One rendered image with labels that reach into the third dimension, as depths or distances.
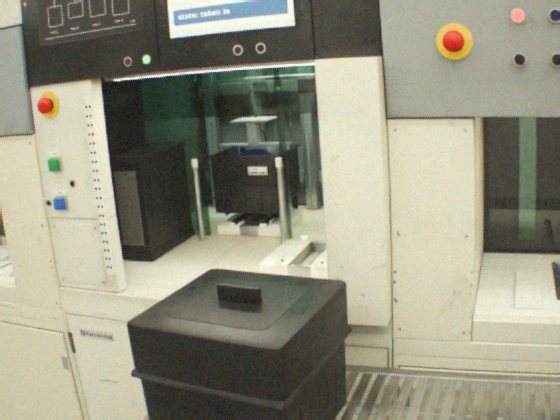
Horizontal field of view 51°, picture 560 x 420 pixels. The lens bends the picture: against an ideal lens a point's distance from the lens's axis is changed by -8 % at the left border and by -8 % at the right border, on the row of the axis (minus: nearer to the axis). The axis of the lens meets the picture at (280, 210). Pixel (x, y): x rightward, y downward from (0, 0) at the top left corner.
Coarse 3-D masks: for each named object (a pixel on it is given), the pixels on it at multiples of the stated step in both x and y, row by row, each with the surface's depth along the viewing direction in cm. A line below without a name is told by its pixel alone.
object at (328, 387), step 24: (336, 360) 112; (144, 384) 103; (312, 384) 102; (336, 384) 112; (168, 408) 102; (192, 408) 100; (216, 408) 97; (240, 408) 95; (264, 408) 93; (288, 408) 94; (312, 408) 102; (336, 408) 113
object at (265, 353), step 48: (192, 288) 115; (240, 288) 105; (288, 288) 111; (336, 288) 110; (144, 336) 99; (192, 336) 95; (240, 336) 94; (288, 336) 92; (336, 336) 109; (192, 384) 98; (240, 384) 93; (288, 384) 92
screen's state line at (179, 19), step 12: (264, 0) 121; (276, 0) 120; (180, 12) 128; (192, 12) 127; (204, 12) 126; (216, 12) 125; (228, 12) 124; (240, 12) 123; (252, 12) 123; (264, 12) 122; (276, 12) 121; (180, 24) 129
